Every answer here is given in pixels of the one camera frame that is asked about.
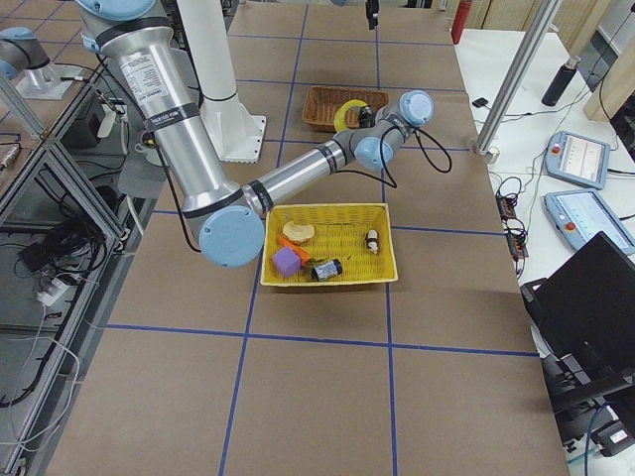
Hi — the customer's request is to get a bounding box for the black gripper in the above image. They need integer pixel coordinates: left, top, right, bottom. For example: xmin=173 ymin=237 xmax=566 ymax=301
xmin=358 ymin=105 xmax=375 ymax=128

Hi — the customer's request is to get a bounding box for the yellow tape roll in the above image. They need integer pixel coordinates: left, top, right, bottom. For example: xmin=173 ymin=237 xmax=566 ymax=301
xmin=333 ymin=99 xmax=367 ymax=133

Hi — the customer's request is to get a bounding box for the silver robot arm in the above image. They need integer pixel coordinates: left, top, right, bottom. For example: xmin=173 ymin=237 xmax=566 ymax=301
xmin=78 ymin=1 xmax=434 ymax=268
xmin=1 ymin=27 xmax=51 ymax=80

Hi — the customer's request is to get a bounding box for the brown wicker basket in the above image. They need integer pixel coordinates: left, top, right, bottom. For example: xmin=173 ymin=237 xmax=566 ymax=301
xmin=303 ymin=85 xmax=389 ymax=133

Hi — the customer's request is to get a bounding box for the yellow woven basket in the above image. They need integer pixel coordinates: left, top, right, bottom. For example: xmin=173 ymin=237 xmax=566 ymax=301
xmin=260 ymin=203 xmax=398 ymax=287

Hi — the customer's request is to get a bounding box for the small black device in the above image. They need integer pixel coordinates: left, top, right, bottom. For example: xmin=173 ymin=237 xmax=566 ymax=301
xmin=472 ymin=97 xmax=488 ymax=108

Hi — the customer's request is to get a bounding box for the panda figurine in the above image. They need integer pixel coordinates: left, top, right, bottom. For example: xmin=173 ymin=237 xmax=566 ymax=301
xmin=365 ymin=229 xmax=379 ymax=254

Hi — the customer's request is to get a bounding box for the toy croissant bread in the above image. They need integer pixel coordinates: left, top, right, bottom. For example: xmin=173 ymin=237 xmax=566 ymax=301
xmin=282 ymin=221 xmax=316 ymax=244

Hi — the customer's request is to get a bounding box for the toy carrot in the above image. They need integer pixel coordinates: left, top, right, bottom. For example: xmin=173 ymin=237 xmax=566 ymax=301
xmin=277 ymin=235 xmax=313 ymax=266

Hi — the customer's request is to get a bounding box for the small dark jar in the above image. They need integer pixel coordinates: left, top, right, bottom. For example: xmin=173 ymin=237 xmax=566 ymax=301
xmin=311 ymin=259 xmax=343 ymax=282

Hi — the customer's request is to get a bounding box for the purple foam block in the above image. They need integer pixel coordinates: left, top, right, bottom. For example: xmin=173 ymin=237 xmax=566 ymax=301
xmin=272 ymin=247 xmax=302 ymax=278

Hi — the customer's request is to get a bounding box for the black bottle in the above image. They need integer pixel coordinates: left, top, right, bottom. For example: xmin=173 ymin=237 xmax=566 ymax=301
xmin=541 ymin=56 xmax=580 ymax=107

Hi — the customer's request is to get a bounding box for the blue teach pendant far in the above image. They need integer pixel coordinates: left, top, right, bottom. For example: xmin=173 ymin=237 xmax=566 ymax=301
xmin=544 ymin=131 xmax=611 ymax=189

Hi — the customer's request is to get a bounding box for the blue teach pendant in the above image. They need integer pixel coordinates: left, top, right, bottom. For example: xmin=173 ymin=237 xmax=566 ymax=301
xmin=544 ymin=131 xmax=611 ymax=189
xmin=544 ymin=189 xmax=634 ymax=255

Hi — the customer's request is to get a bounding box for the blue teach pendant near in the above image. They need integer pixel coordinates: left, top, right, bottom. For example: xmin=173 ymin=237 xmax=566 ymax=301
xmin=544 ymin=189 xmax=634 ymax=255

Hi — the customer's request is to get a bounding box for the black laptop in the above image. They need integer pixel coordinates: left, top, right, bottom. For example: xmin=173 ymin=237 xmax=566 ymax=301
xmin=519 ymin=230 xmax=635 ymax=363

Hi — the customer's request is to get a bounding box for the aluminium frame post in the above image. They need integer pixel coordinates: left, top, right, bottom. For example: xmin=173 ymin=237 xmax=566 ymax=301
xmin=473 ymin=0 xmax=562 ymax=160

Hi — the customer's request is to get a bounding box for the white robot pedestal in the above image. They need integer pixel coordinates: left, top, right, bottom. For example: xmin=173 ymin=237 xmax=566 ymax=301
xmin=178 ymin=0 xmax=267 ymax=164

